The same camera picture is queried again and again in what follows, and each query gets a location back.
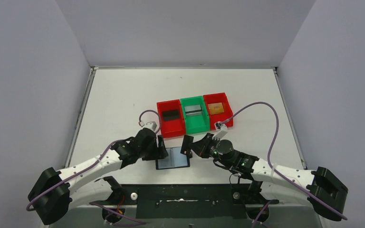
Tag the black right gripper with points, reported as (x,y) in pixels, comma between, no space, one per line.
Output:
(193,146)

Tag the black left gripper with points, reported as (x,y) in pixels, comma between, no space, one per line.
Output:
(159,148)

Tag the black leather card holder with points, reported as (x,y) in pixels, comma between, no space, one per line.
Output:
(174,160)

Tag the black credit card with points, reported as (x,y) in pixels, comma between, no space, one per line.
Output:
(186,146)

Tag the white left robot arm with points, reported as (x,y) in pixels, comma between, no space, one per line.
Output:
(57,192)

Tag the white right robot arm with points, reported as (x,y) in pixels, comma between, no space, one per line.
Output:
(319,189)

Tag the black card in bin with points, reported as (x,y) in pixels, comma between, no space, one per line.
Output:
(170,115)

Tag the gold card in bin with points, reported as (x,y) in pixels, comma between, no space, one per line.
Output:
(215,108)

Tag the silver card in bin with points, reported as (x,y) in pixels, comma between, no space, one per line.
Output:
(193,110)

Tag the left red plastic bin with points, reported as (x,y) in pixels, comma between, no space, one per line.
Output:
(172,128)

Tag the red plastic bin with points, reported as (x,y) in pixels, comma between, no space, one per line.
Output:
(216,98)
(172,128)

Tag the green plastic bin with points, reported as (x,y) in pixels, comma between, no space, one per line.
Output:
(198,123)

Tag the right red plastic bin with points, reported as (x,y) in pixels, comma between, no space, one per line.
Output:
(216,98)

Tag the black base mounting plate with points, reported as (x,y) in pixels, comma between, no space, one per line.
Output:
(189,210)

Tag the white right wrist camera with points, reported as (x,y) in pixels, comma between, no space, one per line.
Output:
(222,130)

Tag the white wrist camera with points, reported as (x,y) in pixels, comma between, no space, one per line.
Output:
(222,130)
(149,125)

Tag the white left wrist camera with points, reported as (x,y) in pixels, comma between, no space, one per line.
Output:
(149,125)

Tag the aluminium frame rail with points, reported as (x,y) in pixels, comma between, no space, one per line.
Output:
(108,193)

